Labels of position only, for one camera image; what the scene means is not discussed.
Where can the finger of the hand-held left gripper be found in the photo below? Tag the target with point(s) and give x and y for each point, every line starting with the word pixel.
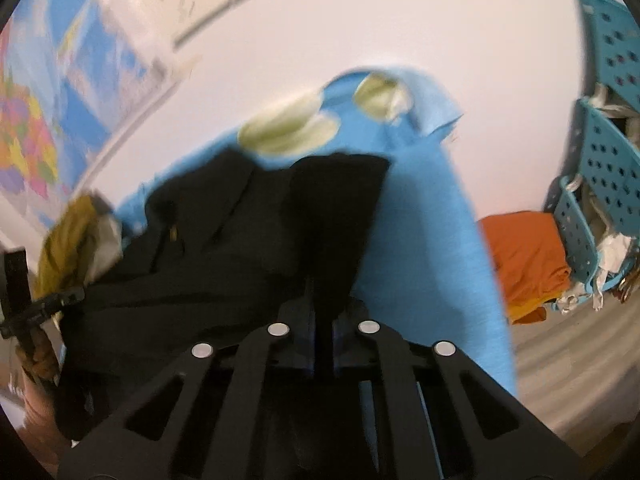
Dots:
pixel 17 300

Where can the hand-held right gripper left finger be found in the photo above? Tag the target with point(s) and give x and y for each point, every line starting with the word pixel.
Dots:
pixel 295 340

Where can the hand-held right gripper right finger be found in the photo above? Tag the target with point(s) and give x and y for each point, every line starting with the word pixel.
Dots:
pixel 350 345

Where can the black garment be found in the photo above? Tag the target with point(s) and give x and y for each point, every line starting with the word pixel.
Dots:
pixel 210 260

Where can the person's left forearm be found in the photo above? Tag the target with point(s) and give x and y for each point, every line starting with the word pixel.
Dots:
pixel 42 425

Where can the olive and white clothes pile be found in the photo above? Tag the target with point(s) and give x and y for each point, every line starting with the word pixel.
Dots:
pixel 70 240

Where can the blue printed bed sheet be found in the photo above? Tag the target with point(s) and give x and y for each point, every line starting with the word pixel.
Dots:
pixel 425 240

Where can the orange folded cloth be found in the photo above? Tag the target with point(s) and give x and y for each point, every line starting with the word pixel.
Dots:
pixel 525 255

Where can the white crumpled cloths in rack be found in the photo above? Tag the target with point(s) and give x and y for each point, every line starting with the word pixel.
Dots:
pixel 612 255

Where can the teal plastic storage rack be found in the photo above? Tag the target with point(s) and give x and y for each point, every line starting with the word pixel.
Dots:
pixel 605 170

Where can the colourful wall map poster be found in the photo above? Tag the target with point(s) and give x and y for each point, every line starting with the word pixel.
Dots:
pixel 40 125

